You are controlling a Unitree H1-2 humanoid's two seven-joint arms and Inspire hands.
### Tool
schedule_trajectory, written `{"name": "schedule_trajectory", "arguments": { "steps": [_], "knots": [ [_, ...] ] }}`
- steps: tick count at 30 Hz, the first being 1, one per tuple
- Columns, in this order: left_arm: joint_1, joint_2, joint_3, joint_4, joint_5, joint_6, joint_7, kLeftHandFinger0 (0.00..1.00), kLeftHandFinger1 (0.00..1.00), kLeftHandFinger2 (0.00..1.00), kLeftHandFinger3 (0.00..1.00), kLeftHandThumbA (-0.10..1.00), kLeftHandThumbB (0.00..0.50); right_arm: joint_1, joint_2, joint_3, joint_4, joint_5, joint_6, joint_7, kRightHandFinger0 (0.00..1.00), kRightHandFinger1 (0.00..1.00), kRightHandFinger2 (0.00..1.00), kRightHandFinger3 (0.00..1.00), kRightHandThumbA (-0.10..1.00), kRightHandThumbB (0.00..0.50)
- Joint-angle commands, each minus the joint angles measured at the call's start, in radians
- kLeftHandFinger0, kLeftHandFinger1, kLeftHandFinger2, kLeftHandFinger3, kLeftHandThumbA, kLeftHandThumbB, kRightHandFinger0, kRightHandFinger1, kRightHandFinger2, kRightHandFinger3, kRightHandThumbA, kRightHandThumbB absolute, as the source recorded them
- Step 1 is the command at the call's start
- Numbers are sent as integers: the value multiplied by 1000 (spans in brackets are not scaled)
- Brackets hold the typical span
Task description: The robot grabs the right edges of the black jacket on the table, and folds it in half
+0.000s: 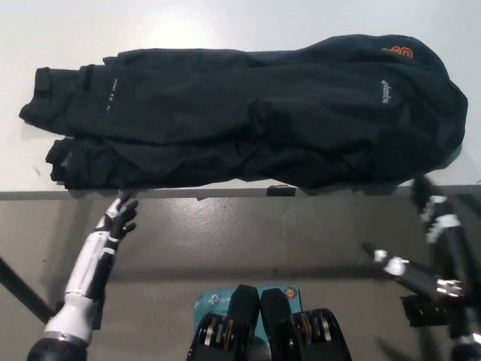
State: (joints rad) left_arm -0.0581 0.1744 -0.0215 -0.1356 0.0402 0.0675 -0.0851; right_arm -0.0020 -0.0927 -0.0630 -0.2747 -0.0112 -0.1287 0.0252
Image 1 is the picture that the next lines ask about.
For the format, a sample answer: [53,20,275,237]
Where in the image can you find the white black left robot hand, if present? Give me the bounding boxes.
[62,190,140,302]

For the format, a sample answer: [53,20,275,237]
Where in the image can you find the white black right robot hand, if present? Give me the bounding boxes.
[362,174,467,302]

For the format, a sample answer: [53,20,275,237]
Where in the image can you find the black jacket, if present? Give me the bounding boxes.
[18,34,469,193]

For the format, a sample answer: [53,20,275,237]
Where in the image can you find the black robot body blocks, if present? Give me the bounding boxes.
[186,284,354,361]

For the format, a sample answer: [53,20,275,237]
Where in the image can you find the black table leg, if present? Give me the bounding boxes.
[0,255,54,325]

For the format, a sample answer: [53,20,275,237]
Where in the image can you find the teal tp-link box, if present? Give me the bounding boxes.
[193,287,304,334]

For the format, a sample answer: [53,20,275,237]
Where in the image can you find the black table edge clip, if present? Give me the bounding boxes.
[266,184,295,196]

